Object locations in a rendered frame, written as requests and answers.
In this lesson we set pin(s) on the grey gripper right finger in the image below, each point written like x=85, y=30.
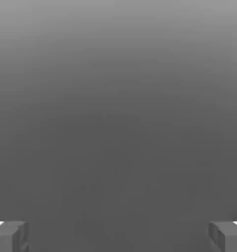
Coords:
x=229, y=238

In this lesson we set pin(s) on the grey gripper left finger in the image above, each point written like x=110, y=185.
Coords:
x=6, y=238

